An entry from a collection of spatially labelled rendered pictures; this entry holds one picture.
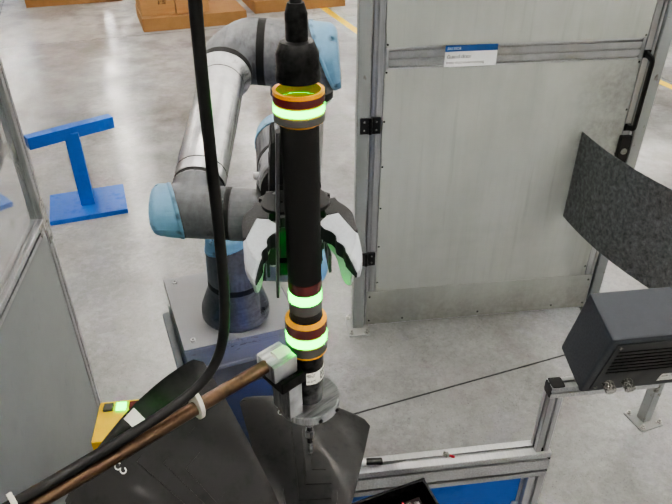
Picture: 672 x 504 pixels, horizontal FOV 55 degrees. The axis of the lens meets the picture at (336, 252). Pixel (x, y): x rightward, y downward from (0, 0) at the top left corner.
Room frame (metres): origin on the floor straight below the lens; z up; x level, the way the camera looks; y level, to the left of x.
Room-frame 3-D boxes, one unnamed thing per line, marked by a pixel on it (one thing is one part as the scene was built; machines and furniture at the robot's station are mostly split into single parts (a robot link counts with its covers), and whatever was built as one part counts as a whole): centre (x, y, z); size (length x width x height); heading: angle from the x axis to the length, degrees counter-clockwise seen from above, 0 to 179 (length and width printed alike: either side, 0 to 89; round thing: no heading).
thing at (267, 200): (0.62, 0.05, 1.63); 0.12 x 0.08 x 0.09; 8
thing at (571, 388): (0.95, -0.55, 1.04); 0.24 x 0.03 x 0.03; 97
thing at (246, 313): (1.14, 0.22, 1.13); 0.15 x 0.15 x 0.10
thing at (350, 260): (0.53, -0.01, 1.64); 0.09 x 0.03 x 0.06; 29
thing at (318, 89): (0.51, 0.03, 1.81); 0.04 x 0.04 x 0.03
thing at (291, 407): (0.50, 0.04, 1.50); 0.09 x 0.07 x 0.10; 132
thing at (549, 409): (0.94, -0.45, 0.96); 0.03 x 0.03 x 0.20; 7
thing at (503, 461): (0.88, -0.02, 0.82); 0.90 x 0.04 x 0.08; 97
